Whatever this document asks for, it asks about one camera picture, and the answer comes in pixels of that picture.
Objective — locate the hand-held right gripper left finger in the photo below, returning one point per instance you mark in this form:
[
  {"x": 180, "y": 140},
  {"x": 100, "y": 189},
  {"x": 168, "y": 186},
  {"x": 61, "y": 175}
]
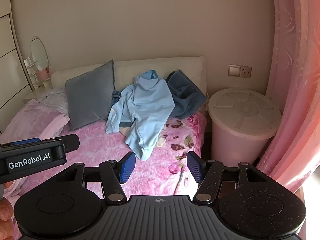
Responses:
[{"x": 127, "y": 168}]

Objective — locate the striped pillow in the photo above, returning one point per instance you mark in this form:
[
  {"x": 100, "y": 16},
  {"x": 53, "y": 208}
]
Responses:
[{"x": 55, "y": 100}]

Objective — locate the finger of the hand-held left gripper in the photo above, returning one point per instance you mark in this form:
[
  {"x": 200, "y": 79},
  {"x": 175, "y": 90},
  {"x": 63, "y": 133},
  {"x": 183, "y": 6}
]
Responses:
[
  {"x": 72, "y": 142},
  {"x": 26, "y": 140}
]

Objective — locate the oval vanity mirror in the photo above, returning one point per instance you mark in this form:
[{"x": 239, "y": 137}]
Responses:
[{"x": 39, "y": 51}]

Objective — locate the thin metal rod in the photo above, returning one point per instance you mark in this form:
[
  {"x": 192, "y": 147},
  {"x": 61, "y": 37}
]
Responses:
[{"x": 180, "y": 181}]

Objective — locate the wall power socket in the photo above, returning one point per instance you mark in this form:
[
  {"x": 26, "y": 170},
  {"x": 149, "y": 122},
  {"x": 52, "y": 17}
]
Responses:
[{"x": 246, "y": 71}]

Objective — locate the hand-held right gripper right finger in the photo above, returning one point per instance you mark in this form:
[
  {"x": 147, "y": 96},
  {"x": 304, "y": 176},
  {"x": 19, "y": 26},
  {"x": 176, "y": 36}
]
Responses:
[{"x": 195, "y": 168}]

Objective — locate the white padded headboard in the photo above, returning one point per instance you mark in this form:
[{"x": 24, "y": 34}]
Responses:
[{"x": 160, "y": 67}]

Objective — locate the pink floral blanket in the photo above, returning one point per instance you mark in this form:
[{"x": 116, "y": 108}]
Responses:
[{"x": 155, "y": 177}]

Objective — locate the pink bucket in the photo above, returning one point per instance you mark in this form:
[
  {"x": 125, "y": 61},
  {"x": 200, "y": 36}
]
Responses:
[{"x": 237, "y": 145}]

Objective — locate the light blue sweater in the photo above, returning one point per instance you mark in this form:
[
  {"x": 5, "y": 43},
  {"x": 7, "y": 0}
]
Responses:
[{"x": 147, "y": 110}]

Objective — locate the wall light switch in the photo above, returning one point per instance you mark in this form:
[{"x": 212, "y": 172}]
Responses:
[{"x": 234, "y": 70}]

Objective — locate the pink curtain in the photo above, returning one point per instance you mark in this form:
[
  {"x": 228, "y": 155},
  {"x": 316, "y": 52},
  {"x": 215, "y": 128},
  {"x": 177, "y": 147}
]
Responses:
[{"x": 295, "y": 92}]

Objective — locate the white bucket lid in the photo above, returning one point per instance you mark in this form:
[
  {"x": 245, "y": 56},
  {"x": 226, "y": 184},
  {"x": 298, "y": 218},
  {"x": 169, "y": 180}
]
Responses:
[{"x": 243, "y": 110}]

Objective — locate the cream garment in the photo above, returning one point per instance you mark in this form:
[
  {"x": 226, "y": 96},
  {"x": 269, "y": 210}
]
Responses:
[{"x": 160, "y": 142}]

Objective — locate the person's left hand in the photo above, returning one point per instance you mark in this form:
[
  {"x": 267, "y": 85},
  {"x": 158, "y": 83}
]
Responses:
[{"x": 5, "y": 210}]

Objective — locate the blue denim jeans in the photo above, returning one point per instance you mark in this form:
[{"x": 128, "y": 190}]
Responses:
[{"x": 186, "y": 97}]

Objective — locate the pink plush pillow towel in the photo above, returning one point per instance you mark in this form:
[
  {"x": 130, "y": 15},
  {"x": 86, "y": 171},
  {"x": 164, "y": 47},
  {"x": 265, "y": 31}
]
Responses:
[{"x": 32, "y": 120}]

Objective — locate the grey pillow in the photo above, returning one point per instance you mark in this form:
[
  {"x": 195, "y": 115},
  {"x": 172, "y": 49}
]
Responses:
[{"x": 91, "y": 97}]

